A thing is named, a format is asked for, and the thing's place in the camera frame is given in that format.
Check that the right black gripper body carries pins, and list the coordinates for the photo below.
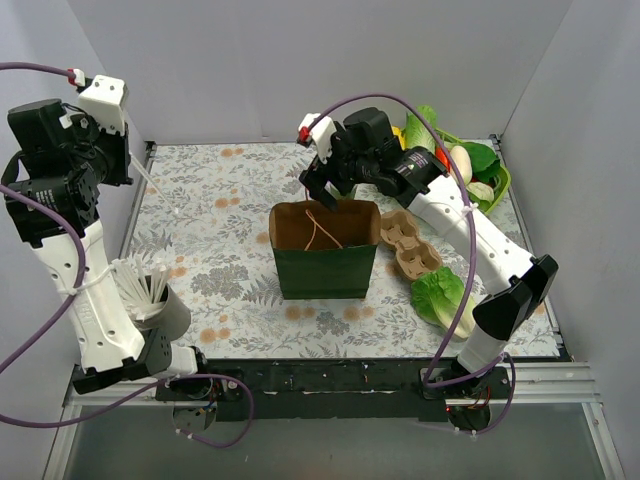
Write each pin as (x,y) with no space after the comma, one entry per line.
(326,171)

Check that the small white bok choy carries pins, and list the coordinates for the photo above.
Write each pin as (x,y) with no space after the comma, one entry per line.
(481,192)

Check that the yellow cabbage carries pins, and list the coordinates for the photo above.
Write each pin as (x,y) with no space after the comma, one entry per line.
(400,136)

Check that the green lettuce on mat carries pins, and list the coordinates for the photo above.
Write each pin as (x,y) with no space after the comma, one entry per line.
(436,296)

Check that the single white straw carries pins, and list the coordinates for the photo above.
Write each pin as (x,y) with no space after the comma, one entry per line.
(147,177)

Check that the red orange pepper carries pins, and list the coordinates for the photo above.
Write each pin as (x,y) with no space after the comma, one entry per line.
(441,156)

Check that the green plastic vegetable basket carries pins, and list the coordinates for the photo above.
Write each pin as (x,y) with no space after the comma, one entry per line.
(500,183)

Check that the floral patterned table mat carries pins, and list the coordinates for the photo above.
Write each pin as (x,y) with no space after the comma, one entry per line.
(206,216)

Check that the tall green napa cabbage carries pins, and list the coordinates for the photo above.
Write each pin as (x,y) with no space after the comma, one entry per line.
(415,133)

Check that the green brown paper bag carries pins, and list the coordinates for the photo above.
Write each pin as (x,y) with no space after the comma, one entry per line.
(320,254)

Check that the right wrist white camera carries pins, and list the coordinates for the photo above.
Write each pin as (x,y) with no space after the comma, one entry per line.
(316,132)

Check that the white radish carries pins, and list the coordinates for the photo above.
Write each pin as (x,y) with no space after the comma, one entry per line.
(462,161)

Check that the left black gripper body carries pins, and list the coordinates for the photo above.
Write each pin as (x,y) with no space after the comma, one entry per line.
(118,159)

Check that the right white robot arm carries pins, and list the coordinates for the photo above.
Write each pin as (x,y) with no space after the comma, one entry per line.
(363,149)

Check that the dark green leafy vegetable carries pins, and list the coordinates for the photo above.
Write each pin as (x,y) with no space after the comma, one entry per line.
(485,163)

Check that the aluminium frame rail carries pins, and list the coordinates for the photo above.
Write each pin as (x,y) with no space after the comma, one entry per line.
(536,383)

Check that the wrist white camera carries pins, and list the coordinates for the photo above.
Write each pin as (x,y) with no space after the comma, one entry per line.
(316,132)
(103,98)

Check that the grey straw holder cup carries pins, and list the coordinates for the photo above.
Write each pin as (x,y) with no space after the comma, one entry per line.
(173,318)

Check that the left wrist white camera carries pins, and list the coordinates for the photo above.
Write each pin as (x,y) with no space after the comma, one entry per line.
(103,98)

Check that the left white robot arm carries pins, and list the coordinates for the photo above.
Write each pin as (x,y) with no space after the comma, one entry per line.
(51,188)

